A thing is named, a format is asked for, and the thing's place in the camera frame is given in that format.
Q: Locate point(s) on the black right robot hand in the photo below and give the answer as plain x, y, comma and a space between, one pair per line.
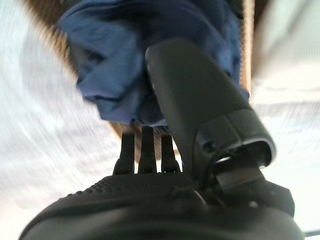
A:
195, 105

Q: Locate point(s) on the large grey striped rug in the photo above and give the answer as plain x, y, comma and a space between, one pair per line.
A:
37, 125

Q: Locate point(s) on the blue garment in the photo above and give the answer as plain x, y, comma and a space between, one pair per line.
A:
112, 62

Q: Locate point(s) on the brown wicker basket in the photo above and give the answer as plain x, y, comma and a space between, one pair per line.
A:
48, 27

